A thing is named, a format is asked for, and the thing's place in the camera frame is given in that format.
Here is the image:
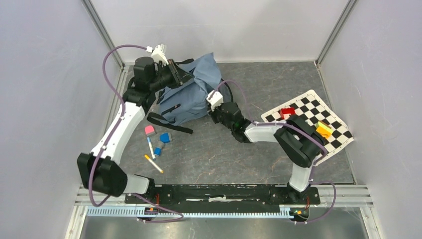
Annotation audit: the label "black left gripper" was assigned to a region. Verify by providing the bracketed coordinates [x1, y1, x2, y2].
[149, 58, 195, 93]

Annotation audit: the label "blue fabric backpack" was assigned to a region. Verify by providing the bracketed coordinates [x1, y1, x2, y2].
[146, 52, 223, 134]

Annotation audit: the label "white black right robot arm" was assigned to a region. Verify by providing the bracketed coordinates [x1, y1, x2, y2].
[208, 102, 327, 203]

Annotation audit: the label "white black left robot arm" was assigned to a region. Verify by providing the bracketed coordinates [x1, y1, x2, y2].
[77, 57, 194, 203]

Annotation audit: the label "blue pencil sharpener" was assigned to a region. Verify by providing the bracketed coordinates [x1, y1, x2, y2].
[160, 132, 172, 144]

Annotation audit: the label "pink grey eraser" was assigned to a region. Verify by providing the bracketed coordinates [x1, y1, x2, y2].
[144, 125, 156, 137]

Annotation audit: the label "blue grey glue stick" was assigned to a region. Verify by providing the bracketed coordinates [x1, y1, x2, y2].
[154, 141, 165, 156]

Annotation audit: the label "blue cap marker pen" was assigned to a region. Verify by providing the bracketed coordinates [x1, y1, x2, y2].
[147, 137, 156, 161]

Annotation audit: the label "red toy block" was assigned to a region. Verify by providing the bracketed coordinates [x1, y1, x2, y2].
[279, 107, 296, 120]

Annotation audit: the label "yellow cap marker pen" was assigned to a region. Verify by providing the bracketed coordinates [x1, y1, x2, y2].
[144, 154, 164, 174]

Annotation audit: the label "black white checkered mat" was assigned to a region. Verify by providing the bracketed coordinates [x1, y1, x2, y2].
[261, 90, 354, 166]

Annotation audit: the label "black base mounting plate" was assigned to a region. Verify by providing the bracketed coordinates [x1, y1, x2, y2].
[143, 184, 320, 213]

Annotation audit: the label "orange green toy blocks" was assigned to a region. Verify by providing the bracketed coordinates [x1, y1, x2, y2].
[315, 121, 334, 139]

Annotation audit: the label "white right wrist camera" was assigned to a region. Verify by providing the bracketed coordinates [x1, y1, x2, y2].
[206, 91, 223, 111]

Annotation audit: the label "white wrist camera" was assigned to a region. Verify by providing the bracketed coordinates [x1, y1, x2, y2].
[146, 43, 168, 66]
[206, 91, 223, 111]

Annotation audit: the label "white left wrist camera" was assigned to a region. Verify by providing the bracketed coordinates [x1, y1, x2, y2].
[146, 43, 168, 66]

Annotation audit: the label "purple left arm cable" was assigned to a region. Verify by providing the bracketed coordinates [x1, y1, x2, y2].
[88, 44, 185, 224]

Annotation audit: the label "slotted cable duct rail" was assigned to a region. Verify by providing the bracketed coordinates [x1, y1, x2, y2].
[87, 206, 294, 219]

